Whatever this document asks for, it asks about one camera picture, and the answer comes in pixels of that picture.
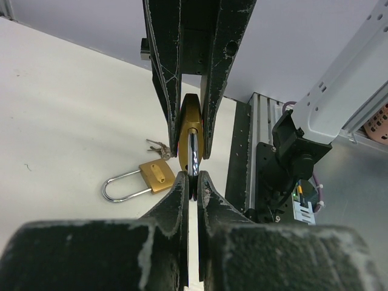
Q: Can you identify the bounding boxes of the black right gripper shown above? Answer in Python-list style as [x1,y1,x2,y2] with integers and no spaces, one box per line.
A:
[140,1,256,159]

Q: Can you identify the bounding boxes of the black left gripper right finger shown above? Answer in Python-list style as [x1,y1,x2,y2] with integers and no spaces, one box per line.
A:
[198,171,382,290]

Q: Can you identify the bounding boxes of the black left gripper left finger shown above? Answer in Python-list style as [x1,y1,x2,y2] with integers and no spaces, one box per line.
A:
[1,172,189,290]

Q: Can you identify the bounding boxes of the brass padlock long shackle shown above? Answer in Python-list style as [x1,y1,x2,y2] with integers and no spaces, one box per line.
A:
[101,159,176,203]

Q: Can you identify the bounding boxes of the long shackle padlock keys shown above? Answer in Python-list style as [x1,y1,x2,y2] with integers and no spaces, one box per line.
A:
[146,139,172,161]

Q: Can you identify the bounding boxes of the small brass padlock top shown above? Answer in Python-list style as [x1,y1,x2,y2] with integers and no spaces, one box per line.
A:
[178,93,204,201]

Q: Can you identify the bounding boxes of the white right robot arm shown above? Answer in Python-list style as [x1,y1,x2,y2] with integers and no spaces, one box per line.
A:
[141,1,387,209]

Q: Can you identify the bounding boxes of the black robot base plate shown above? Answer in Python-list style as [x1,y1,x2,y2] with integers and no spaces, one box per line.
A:
[225,101,251,213]

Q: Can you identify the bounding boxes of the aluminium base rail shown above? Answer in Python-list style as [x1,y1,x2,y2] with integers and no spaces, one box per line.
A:
[246,93,287,218]

